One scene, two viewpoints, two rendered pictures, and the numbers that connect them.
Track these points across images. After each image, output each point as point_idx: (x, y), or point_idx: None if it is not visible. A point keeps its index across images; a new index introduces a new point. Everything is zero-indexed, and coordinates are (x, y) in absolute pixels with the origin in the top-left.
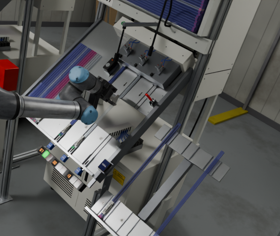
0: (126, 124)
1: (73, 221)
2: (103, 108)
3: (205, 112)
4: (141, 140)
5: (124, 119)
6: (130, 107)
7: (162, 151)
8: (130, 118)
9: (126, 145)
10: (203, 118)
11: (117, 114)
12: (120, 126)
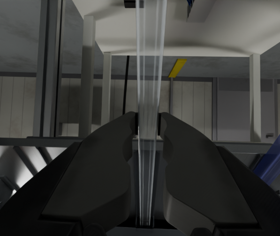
0: (201, 15)
1: None
2: None
3: (107, 104)
4: (124, 4)
5: (224, 20)
6: (233, 46)
7: (103, 12)
8: (216, 30)
9: None
10: (106, 94)
11: (246, 20)
12: (208, 1)
